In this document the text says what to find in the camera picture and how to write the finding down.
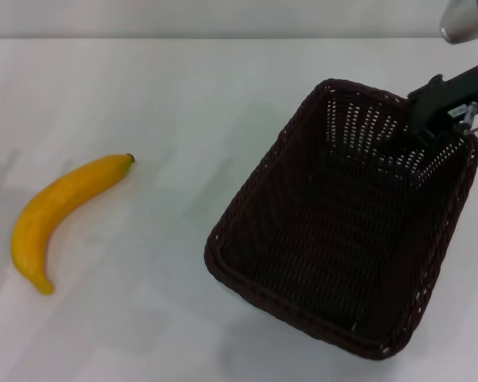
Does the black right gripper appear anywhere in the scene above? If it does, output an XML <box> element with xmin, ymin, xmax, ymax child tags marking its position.
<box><xmin>401</xmin><ymin>64</ymin><xmax>478</xmax><ymax>150</ymax></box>

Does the dark woven plastic basket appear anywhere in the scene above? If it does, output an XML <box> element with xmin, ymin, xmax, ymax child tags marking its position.
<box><xmin>203</xmin><ymin>78</ymin><xmax>478</xmax><ymax>357</ymax></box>

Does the yellow banana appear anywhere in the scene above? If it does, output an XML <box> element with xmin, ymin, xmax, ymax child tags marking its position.
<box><xmin>10</xmin><ymin>153</ymin><xmax>136</xmax><ymax>296</ymax></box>

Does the grey right gripper cable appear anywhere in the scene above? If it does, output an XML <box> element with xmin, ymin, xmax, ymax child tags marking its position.
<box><xmin>460</xmin><ymin>101</ymin><xmax>478</xmax><ymax>135</ymax></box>

